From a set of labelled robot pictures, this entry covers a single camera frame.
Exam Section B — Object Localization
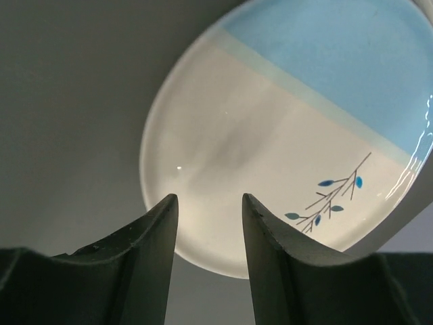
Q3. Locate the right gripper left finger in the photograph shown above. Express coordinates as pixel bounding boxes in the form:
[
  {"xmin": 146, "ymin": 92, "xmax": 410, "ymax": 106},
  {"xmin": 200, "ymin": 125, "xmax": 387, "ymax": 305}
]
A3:
[{"xmin": 1, "ymin": 194, "xmax": 178, "ymax": 324}]

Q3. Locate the blue and white plate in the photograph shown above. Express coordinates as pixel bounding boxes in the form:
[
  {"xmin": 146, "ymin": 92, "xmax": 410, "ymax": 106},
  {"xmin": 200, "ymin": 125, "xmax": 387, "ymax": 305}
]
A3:
[{"xmin": 140, "ymin": 1, "xmax": 432, "ymax": 278}]

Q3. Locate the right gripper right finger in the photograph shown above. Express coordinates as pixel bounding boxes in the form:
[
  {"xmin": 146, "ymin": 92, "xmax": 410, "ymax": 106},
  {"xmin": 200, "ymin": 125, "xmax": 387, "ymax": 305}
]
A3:
[{"xmin": 242, "ymin": 194, "xmax": 432, "ymax": 324}]

